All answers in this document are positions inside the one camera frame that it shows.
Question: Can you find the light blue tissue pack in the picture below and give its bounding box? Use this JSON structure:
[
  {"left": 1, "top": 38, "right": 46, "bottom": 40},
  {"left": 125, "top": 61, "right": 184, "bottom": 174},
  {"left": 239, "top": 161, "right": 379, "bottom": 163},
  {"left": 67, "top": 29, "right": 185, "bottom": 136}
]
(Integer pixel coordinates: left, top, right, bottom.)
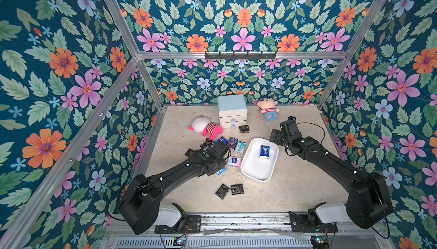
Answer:
[{"left": 217, "top": 168, "right": 226, "bottom": 176}]

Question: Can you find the dark blue tissue pack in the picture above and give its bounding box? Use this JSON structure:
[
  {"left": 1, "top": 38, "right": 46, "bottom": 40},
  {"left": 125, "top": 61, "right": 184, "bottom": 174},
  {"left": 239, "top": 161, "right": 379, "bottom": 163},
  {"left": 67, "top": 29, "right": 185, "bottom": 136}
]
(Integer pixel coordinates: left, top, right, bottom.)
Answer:
[{"left": 259, "top": 145, "right": 270, "bottom": 159}]

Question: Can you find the white oval storage tray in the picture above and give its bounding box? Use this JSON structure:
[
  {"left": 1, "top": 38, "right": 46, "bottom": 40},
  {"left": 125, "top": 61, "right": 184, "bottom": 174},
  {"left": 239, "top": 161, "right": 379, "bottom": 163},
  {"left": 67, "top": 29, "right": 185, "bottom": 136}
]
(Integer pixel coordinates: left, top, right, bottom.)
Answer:
[{"left": 240, "top": 137, "right": 279, "bottom": 183}]

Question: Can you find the white blue tissue pack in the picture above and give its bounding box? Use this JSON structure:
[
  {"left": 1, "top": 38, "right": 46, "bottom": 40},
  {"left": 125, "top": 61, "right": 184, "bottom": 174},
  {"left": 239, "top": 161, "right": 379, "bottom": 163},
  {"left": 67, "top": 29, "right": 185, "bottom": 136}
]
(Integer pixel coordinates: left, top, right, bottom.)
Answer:
[{"left": 228, "top": 156, "right": 242, "bottom": 168}]

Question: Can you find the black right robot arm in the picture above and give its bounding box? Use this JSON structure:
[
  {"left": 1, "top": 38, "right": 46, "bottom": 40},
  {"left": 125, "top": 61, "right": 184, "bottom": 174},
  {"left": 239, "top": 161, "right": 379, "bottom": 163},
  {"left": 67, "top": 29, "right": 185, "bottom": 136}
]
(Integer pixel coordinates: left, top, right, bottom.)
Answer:
[{"left": 269, "top": 116, "right": 394, "bottom": 229}]

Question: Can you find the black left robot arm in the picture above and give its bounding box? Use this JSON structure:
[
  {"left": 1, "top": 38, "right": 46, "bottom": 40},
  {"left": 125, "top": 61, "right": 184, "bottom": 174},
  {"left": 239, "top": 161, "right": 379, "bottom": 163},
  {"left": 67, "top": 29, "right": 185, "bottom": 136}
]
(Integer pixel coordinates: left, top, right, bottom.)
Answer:
[{"left": 117, "top": 141, "right": 231, "bottom": 235}]

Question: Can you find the dark purple packet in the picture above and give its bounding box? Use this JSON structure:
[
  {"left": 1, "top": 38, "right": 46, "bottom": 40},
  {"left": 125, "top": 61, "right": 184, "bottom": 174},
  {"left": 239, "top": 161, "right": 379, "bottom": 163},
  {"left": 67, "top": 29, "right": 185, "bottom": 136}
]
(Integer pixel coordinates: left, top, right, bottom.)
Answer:
[{"left": 227, "top": 137, "right": 239, "bottom": 150}]

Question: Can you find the teal tissue pack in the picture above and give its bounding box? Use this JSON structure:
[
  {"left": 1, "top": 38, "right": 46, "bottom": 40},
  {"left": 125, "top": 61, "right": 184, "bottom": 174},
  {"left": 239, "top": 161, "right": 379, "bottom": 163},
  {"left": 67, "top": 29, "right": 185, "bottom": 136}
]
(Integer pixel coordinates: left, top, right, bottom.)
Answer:
[{"left": 234, "top": 141, "right": 246, "bottom": 154}]

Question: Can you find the white pink plush toy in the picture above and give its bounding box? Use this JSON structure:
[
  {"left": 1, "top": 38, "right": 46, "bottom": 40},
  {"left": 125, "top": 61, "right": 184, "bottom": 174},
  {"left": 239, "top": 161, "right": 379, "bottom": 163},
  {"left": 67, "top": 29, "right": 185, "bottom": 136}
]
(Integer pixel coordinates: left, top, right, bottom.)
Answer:
[{"left": 188, "top": 116, "right": 224, "bottom": 141}]

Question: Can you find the black packet near cabinet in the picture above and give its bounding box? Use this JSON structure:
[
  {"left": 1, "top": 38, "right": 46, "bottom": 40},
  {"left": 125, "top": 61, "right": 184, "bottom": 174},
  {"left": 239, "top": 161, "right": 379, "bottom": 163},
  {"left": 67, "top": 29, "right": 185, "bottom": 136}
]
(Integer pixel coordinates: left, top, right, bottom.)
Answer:
[{"left": 239, "top": 125, "right": 250, "bottom": 134}]

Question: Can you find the black packet front left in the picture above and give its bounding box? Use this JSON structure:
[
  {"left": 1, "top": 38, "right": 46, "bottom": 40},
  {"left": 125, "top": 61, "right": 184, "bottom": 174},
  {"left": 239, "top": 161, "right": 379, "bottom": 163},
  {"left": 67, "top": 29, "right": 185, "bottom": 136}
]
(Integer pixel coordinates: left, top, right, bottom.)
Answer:
[{"left": 215, "top": 184, "right": 230, "bottom": 200}]

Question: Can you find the small blue-top drawer cabinet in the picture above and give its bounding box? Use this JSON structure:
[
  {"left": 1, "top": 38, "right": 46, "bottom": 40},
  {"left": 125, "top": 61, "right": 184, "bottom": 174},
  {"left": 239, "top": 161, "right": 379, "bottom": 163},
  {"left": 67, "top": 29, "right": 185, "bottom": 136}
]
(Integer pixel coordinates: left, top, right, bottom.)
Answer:
[{"left": 217, "top": 94, "right": 248, "bottom": 129}]

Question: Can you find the black packet front right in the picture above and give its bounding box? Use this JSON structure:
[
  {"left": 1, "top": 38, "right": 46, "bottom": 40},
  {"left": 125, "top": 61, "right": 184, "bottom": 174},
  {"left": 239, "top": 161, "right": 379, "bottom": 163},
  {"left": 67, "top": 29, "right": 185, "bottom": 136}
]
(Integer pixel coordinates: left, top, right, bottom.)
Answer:
[{"left": 231, "top": 184, "right": 244, "bottom": 196}]

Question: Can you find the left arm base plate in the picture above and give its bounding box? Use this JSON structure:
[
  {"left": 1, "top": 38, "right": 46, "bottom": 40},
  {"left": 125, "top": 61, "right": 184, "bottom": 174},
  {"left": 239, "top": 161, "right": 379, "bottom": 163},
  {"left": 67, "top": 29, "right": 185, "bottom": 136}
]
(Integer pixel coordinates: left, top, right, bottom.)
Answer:
[{"left": 154, "top": 215, "right": 202, "bottom": 234}]

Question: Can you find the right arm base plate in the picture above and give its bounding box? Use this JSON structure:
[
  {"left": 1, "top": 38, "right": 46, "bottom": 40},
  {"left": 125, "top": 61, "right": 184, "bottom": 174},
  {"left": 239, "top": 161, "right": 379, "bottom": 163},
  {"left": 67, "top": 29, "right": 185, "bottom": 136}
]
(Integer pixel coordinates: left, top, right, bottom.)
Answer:
[{"left": 289, "top": 211, "right": 338, "bottom": 234}]

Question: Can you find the black hook rail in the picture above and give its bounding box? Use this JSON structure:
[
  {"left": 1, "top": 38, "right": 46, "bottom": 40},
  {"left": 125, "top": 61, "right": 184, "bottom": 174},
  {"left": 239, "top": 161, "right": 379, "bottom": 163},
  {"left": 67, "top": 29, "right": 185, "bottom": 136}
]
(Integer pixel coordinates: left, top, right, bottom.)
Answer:
[{"left": 204, "top": 52, "right": 277, "bottom": 61}]

